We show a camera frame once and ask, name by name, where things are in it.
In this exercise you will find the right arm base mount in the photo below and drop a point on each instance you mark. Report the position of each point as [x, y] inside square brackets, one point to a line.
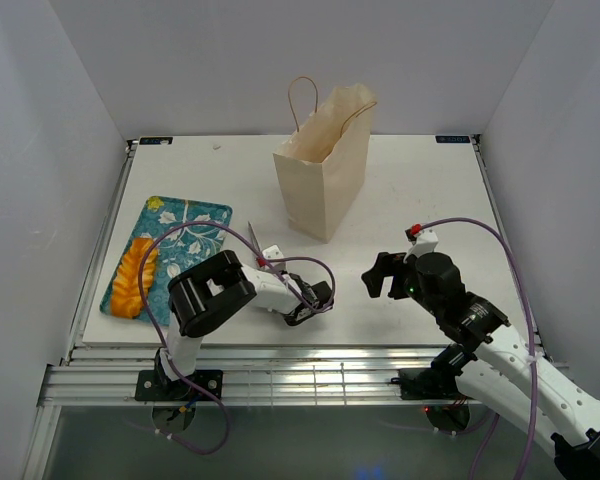
[438, 381]

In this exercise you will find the right blue table label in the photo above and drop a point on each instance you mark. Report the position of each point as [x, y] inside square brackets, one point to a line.
[453, 139]

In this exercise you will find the blue table label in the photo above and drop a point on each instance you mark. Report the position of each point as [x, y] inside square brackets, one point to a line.
[156, 140]
[453, 139]

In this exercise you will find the left blue table label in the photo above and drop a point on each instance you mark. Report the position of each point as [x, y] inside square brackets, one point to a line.
[156, 140]

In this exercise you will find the metal serving tongs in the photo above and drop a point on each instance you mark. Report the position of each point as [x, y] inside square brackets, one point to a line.
[253, 238]

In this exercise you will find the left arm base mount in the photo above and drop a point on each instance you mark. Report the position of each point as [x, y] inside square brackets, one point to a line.
[150, 387]

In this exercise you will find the aluminium frame rail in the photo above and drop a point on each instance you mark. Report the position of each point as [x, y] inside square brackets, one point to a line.
[252, 377]

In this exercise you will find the brown paper bag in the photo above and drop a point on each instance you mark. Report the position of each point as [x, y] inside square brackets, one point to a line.
[321, 167]

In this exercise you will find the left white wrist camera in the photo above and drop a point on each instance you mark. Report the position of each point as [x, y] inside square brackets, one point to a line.
[270, 258]

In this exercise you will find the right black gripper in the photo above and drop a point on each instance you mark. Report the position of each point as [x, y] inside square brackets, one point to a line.
[387, 265]

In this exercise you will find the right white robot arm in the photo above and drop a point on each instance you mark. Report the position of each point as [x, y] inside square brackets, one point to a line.
[488, 360]

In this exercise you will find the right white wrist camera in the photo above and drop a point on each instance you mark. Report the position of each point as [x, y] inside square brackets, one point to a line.
[423, 241]

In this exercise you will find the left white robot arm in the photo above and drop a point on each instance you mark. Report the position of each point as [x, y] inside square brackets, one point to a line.
[206, 296]

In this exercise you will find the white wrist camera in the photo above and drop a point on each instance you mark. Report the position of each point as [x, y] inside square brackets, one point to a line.
[270, 258]
[423, 241]

